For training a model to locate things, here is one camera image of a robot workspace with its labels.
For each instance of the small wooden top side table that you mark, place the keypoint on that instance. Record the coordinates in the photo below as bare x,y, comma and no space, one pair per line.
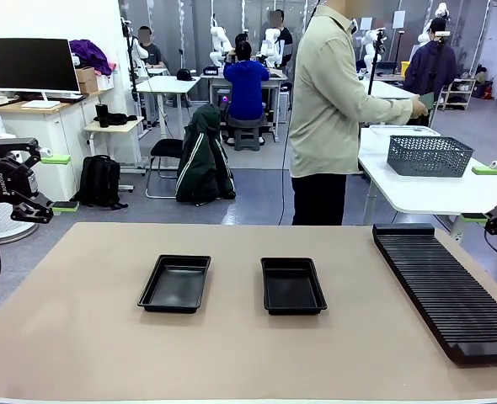
118,127

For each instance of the grey plastic stool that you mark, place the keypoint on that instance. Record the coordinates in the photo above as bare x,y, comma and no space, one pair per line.
247,139

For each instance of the person's right forearm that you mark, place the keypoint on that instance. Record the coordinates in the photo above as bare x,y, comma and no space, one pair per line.
393,110

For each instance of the plain black cap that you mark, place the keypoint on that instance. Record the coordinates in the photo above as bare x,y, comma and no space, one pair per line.
186,75

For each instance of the person's right hand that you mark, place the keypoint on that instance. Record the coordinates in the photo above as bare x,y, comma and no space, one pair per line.
419,108

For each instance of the brown cardboard box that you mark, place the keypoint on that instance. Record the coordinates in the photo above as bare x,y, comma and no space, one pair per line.
86,80

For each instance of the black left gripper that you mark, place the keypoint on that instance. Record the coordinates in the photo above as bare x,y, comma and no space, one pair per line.
0,181

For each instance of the black tumbler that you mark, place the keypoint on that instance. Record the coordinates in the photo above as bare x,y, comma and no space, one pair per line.
102,115

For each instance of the grey plastic mesh basket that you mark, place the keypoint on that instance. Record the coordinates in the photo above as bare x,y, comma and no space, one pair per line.
429,157

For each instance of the person in black white jacket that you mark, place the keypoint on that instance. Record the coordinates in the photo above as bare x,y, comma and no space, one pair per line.
284,42

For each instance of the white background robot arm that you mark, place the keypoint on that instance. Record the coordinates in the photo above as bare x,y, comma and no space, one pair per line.
219,38
270,42
442,10
138,54
370,42

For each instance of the white framed computer monitor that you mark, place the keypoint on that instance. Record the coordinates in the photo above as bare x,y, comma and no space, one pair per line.
29,63

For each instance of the black backpack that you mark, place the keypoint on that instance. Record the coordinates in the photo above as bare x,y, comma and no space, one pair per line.
99,181

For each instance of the black slotted board rack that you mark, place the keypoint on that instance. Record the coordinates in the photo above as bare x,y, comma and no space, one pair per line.
450,294

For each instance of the white work table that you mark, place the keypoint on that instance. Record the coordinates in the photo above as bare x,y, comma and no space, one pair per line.
421,193

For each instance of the person in grey t-shirt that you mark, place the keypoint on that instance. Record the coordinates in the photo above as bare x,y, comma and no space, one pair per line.
151,52

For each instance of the white background table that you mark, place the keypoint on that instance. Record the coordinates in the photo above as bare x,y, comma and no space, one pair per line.
383,88

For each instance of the black cloth bundle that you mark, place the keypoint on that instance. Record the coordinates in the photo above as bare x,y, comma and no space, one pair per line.
120,119

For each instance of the metal storage shelf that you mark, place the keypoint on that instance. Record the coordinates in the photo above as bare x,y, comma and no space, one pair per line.
463,86

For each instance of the yellow bin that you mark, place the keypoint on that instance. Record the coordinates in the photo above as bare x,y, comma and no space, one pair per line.
406,69

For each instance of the person in navy jacket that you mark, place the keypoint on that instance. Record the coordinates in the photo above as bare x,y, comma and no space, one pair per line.
431,67

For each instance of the white cabinet with wooden top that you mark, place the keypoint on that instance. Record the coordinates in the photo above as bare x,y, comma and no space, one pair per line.
63,139

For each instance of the black office chair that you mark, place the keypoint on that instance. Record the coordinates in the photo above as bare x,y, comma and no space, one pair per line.
166,147

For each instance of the purple cloth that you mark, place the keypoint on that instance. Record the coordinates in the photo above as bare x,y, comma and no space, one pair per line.
89,54

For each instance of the black camera tripod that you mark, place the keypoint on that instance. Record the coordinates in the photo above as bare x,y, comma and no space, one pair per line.
373,71
126,29

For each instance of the white standing desk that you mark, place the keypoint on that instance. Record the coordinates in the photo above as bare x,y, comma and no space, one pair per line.
168,83

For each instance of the black plastic ESD tray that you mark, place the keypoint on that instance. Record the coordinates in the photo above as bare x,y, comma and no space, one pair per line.
174,286
292,290

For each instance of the seated person in blue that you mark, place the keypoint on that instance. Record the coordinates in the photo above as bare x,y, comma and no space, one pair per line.
246,84

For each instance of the person in beige shirt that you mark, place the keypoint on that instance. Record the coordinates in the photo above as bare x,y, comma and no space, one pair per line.
328,84

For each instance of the white plastic bin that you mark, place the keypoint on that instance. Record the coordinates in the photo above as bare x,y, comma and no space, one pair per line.
400,129

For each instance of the dark green striped jacket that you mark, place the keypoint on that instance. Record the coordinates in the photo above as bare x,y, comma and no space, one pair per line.
202,160

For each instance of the white background robot desk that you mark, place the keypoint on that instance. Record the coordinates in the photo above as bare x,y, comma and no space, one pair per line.
280,80

